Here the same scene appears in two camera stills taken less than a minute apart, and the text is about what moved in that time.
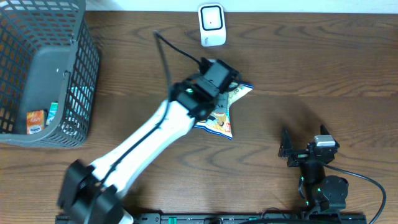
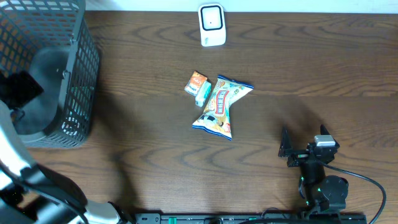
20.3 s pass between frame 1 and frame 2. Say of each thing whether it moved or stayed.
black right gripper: stayed
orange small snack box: moved
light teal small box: moved
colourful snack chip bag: stayed
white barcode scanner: stayed
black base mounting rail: stayed
